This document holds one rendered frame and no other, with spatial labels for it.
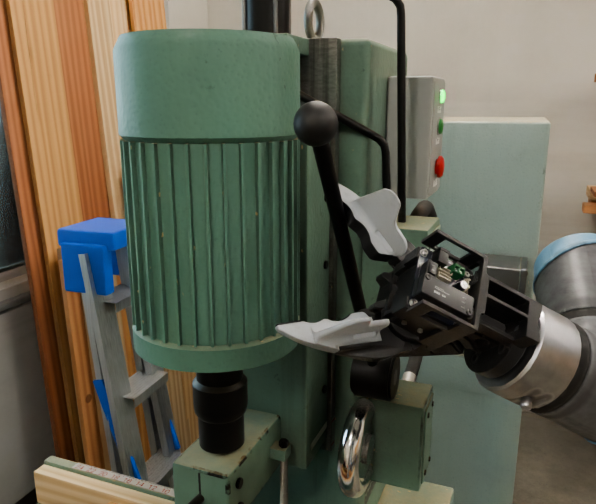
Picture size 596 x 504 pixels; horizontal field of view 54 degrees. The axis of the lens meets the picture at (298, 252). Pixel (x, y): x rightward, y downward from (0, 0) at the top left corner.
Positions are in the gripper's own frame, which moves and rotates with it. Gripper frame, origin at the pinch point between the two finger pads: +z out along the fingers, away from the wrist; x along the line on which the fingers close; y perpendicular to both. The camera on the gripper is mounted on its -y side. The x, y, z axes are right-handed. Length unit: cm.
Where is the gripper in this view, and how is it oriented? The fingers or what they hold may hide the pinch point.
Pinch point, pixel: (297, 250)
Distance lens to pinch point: 49.9
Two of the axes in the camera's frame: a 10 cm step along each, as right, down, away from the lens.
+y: 4.1, -3.9, -8.3
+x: -2.8, 8.1, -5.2
